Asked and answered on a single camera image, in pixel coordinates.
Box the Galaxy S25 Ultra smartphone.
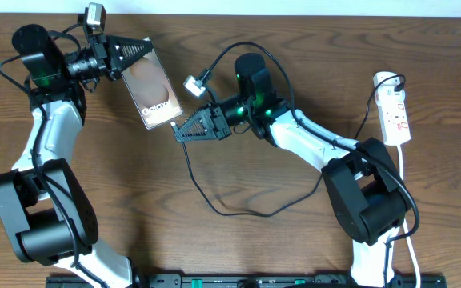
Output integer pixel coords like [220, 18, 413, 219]
[122, 38, 183, 130]

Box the black USB charging cable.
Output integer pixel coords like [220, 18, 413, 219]
[170, 74, 407, 218]

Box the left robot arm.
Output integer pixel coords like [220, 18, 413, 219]
[0, 23, 152, 287]

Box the white power strip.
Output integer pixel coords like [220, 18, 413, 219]
[373, 71, 411, 146]

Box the white power strip cord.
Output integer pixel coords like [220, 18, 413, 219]
[395, 144, 422, 288]

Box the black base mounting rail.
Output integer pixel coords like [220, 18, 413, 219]
[45, 274, 447, 288]

